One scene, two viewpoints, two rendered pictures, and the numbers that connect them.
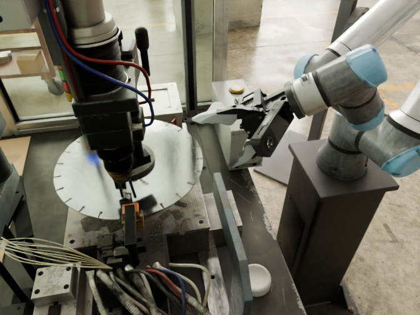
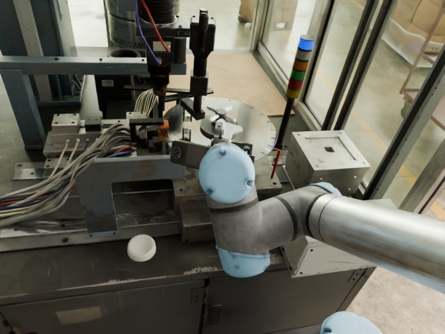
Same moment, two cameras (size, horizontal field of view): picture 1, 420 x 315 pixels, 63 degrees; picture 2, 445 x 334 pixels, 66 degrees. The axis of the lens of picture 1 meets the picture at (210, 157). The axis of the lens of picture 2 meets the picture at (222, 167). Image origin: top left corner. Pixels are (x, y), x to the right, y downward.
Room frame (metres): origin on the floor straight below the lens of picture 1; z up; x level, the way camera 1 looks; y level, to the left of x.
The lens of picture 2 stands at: (0.52, -0.63, 1.51)
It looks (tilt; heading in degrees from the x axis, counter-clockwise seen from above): 41 degrees down; 84
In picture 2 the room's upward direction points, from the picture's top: 8 degrees clockwise
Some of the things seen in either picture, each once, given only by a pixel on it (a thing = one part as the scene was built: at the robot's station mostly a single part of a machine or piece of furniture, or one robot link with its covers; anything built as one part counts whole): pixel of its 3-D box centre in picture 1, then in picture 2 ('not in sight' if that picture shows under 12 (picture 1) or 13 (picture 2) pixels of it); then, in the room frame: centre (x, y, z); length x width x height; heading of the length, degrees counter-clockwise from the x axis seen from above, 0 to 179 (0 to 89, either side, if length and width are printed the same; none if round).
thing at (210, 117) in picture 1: (215, 110); (228, 128); (0.58, -0.01, 1.08); 0.09 x 0.06 x 0.03; 86
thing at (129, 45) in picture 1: (126, 89); (200, 55); (0.51, 0.14, 1.17); 0.06 x 0.05 x 0.20; 2
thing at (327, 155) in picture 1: (344, 150); not in sight; (0.79, -0.41, 0.80); 0.15 x 0.15 x 0.10
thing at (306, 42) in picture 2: not in sight; (306, 42); (0.82, 0.37, 1.14); 0.05 x 0.04 x 0.03; 101
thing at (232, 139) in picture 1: (236, 122); (342, 237); (0.91, -0.09, 0.82); 0.28 x 0.11 x 0.15; 11
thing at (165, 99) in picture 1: (152, 119); (322, 167); (0.92, 0.19, 0.82); 0.18 x 0.18 x 0.15; 11
